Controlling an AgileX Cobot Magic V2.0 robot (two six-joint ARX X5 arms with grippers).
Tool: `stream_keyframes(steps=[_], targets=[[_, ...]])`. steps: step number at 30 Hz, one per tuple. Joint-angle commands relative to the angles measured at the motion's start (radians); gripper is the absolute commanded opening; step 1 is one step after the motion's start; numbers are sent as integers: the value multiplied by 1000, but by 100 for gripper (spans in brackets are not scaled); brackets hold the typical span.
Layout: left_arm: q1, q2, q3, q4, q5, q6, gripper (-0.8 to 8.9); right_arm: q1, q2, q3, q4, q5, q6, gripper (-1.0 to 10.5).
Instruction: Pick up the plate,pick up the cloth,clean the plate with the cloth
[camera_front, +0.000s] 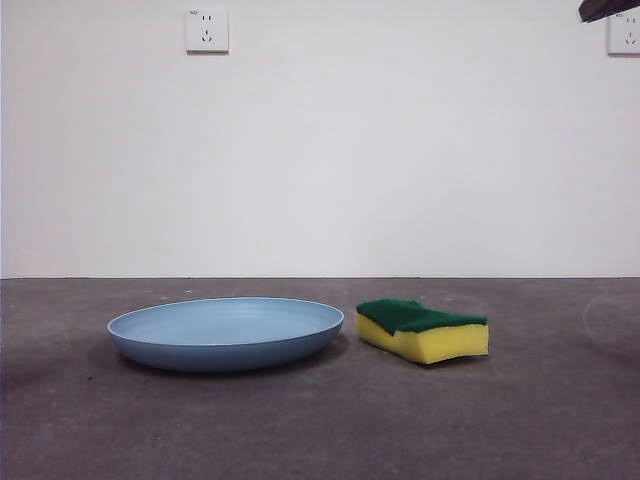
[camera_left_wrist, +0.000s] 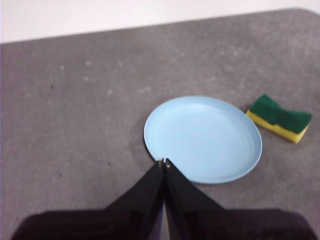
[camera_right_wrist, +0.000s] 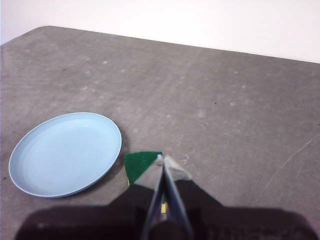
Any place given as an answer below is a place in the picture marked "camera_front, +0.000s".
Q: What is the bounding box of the yellow sponge with green scourer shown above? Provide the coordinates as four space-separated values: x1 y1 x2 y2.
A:
355 298 490 367

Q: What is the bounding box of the blue round plate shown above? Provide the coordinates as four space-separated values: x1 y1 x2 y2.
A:
105 296 346 374

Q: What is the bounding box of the white wall socket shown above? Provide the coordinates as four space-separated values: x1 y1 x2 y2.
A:
184 6 230 55
607 12 640 57

